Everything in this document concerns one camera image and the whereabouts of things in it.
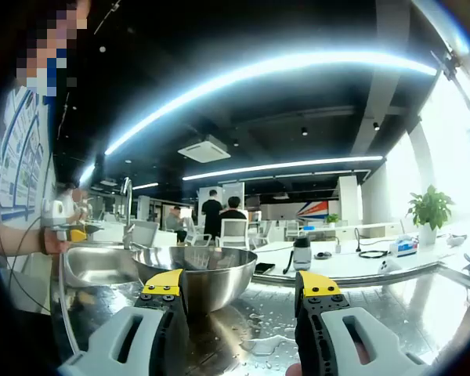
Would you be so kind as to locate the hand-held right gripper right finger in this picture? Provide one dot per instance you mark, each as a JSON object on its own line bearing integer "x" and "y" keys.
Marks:
{"x": 376, "y": 333}

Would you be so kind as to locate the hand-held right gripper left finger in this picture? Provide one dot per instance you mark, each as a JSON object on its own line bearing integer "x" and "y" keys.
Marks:
{"x": 113, "y": 337}

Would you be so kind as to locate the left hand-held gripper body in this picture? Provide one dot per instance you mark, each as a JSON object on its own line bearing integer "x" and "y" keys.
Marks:
{"x": 55, "y": 211}

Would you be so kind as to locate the stainless steel sink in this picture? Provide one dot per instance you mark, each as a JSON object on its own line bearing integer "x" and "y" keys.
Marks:
{"x": 94, "y": 266}

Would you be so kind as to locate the stainless steel bowl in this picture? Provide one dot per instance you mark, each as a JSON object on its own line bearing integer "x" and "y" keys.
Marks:
{"x": 215, "y": 278}

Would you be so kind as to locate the person's left hand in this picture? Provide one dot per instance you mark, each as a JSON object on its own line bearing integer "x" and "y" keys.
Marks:
{"x": 55, "y": 244}

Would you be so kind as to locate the person's right hand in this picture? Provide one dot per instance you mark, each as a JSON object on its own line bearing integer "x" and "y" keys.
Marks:
{"x": 295, "y": 370}

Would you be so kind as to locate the chrome curved faucet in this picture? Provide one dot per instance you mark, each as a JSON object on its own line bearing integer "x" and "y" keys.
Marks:
{"x": 128, "y": 231}

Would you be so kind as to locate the white game controller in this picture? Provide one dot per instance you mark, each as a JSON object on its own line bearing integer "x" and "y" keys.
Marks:
{"x": 389, "y": 265}

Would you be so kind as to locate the blue and white tissue box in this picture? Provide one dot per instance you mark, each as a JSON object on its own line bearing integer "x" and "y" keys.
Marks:
{"x": 404, "y": 248}

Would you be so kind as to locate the small potted green plant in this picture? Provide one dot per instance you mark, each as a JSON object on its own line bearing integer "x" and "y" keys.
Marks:
{"x": 332, "y": 219}

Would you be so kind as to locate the black phone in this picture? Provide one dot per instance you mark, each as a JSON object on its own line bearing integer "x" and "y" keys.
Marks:
{"x": 265, "y": 268}

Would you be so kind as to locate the large potted green plant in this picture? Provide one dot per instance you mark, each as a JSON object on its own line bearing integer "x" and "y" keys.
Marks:
{"x": 431, "y": 207}

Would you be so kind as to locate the ceiling air conditioner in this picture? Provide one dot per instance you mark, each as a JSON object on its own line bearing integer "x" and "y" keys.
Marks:
{"x": 204, "y": 149}

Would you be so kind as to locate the short ceiling light strip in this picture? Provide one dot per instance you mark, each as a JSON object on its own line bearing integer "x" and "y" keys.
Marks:
{"x": 282, "y": 164}

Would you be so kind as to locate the long ceiling light strip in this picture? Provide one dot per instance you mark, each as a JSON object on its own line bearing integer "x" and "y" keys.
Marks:
{"x": 258, "y": 70}

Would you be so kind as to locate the striped wall panel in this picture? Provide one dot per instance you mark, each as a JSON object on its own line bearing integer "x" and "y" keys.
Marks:
{"x": 313, "y": 209}

